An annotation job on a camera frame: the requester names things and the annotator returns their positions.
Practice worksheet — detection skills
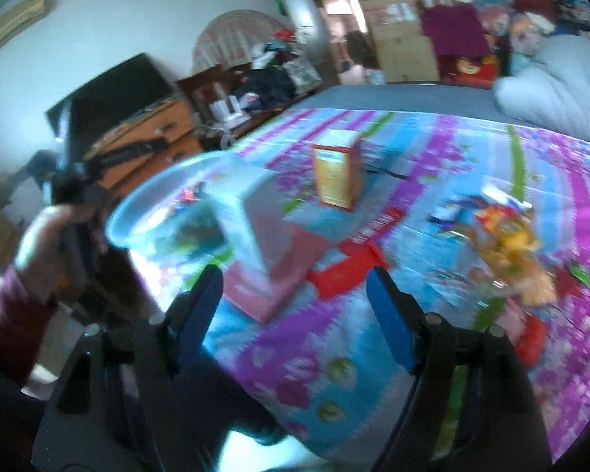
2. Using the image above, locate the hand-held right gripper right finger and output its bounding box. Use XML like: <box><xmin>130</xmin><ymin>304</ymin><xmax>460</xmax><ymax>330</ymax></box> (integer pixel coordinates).
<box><xmin>366</xmin><ymin>265</ymin><xmax>554</xmax><ymax>472</ymax></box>

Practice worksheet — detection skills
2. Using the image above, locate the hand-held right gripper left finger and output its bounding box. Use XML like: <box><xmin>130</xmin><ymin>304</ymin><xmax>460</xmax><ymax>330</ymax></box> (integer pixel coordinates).
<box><xmin>32</xmin><ymin>264</ymin><xmax>227</xmax><ymax>472</ymax></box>

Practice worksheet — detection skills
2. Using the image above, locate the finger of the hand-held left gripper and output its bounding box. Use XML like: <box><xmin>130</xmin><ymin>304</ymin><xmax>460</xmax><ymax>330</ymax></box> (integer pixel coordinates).
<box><xmin>83</xmin><ymin>138</ymin><xmax>170</xmax><ymax>178</ymax></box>

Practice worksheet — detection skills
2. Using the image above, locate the dark blue snack packet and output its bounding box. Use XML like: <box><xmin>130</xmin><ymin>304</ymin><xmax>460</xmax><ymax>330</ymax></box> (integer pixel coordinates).
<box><xmin>170</xmin><ymin>201</ymin><xmax>227</xmax><ymax>256</ymax></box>

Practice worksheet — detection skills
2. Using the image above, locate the person's left forearm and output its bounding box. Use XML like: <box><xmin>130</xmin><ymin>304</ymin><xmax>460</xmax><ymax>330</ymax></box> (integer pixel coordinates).
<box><xmin>0</xmin><ymin>265</ymin><xmax>60</xmax><ymax>389</ymax></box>

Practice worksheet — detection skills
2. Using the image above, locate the person's left hand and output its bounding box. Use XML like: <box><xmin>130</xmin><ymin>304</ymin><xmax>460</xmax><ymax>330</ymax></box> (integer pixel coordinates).
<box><xmin>12</xmin><ymin>204</ymin><xmax>96</xmax><ymax>301</ymax></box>

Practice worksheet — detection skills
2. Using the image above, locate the wooden chest of drawers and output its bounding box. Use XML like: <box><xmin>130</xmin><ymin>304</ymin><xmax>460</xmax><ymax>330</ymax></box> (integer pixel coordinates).
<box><xmin>86</xmin><ymin>98</ymin><xmax>205</xmax><ymax>192</ymax></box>

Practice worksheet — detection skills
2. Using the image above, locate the black television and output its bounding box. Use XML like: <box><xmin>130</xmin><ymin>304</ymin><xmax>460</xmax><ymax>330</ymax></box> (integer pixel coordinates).
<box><xmin>46</xmin><ymin>52</ymin><xmax>175</xmax><ymax>158</ymax></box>

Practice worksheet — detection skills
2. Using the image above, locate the red flat box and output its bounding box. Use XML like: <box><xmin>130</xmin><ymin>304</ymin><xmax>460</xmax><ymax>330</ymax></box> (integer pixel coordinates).
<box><xmin>307</xmin><ymin>206</ymin><xmax>409</xmax><ymax>301</ymax></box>

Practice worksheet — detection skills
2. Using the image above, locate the purple blue printed bedsheet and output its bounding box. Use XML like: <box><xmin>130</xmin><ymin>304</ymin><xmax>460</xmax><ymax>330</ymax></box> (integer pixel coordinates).
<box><xmin>128</xmin><ymin>108</ymin><xmax>590</xmax><ymax>463</ymax></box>

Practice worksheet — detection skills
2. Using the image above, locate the pink box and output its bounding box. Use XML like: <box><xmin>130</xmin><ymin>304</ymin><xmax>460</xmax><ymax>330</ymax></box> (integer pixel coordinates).
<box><xmin>223</xmin><ymin>184</ymin><xmax>340</xmax><ymax>325</ymax></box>

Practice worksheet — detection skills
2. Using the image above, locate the dark wooden chair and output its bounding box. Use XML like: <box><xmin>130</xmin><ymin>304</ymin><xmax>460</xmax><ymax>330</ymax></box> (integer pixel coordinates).
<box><xmin>177</xmin><ymin>61</ymin><xmax>256</xmax><ymax>129</ymax></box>

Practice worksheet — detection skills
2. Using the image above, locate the white router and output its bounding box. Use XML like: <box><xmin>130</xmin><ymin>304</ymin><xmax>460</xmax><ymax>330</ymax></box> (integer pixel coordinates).
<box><xmin>209</xmin><ymin>96</ymin><xmax>251</xmax><ymax>124</ymax></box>

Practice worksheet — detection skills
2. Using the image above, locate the yellow snack packet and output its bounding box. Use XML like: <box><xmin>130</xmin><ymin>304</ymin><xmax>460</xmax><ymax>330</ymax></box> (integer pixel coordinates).
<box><xmin>474</xmin><ymin>204</ymin><xmax>559</xmax><ymax>306</ymax></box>

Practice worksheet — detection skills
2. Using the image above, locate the orange carton box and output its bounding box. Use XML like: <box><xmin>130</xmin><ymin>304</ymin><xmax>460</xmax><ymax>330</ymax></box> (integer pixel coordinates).
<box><xmin>312</xmin><ymin>129</ymin><xmax>365</xmax><ymax>212</ymax></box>

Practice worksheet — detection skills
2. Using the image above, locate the pile of dark clothes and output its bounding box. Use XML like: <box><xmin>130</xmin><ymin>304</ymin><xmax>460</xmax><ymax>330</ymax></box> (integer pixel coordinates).
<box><xmin>231</xmin><ymin>34</ymin><xmax>325</xmax><ymax>109</ymax></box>

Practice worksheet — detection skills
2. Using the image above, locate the striped chair cover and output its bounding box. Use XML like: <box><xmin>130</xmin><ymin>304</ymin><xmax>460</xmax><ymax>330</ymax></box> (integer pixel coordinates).
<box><xmin>192</xmin><ymin>9</ymin><xmax>298</xmax><ymax>74</ymax></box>

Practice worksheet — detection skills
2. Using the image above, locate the grey door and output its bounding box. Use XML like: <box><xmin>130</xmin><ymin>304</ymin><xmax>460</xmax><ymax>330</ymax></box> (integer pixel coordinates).
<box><xmin>288</xmin><ymin>0</ymin><xmax>332</xmax><ymax>84</ymax></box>

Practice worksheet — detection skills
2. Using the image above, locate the grey blanket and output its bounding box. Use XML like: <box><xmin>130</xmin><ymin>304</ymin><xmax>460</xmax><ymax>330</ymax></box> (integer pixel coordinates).
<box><xmin>280</xmin><ymin>83</ymin><xmax>522</xmax><ymax>124</ymax></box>

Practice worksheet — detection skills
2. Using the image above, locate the chair with dark jacket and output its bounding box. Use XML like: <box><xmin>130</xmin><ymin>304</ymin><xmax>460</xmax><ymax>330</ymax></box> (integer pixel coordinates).
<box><xmin>344</xmin><ymin>32</ymin><xmax>377</xmax><ymax>72</ymax></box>

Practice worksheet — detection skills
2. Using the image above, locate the stack of cardboard boxes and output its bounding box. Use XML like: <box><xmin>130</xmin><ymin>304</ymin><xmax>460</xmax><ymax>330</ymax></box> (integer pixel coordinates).
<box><xmin>351</xmin><ymin>0</ymin><xmax>441</xmax><ymax>84</ymax></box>

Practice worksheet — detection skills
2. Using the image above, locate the light blue duvet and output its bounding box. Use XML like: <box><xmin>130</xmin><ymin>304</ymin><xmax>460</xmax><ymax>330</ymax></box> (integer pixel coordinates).
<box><xmin>492</xmin><ymin>34</ymin><xmax>590</xmax><ymax>146</ymax></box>

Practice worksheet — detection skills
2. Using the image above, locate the magenta cloth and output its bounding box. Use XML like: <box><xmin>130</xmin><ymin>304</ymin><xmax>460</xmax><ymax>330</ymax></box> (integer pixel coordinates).
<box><xmin>420</xmin><ymin>4</ymin><xmax>490</xmax><ymax>57</ymax></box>

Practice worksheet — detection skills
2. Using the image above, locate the black cable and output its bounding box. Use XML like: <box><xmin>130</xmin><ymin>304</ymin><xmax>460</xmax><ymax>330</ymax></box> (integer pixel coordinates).
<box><xmin>361</xmin><ymin>157</ymin><xmax>414</xmax><ymax>180</ymax></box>

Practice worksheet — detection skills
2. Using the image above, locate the wall air conditioner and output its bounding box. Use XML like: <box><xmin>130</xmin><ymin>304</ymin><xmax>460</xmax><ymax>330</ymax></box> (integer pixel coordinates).
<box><xmin>0</xmin><ymin>0</ymin><xmax>47</xmax><ymax>60</ymax></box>

